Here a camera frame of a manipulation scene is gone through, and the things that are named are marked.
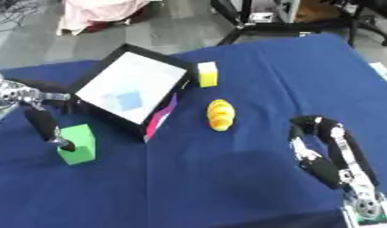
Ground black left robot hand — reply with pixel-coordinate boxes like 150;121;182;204
4;77;78;153

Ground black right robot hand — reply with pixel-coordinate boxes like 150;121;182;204
287;115;381;191

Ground black box with white inside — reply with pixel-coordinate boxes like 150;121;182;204
65;43;200;143

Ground green block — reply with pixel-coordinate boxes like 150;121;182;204
54;123;99;166

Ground yellow ridged toy fruit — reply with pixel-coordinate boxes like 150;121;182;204
204;99;237;132

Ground pink cloth covered object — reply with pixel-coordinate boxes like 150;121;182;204
54;0;162;37

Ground black office chair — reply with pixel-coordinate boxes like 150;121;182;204
325;0;387;48

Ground black metal stand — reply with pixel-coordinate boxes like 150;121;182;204
209;0;328;46

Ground yellow block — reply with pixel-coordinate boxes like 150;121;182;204
194;61;220;88

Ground black cables on floor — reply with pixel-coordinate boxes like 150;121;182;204
0;0;47;33

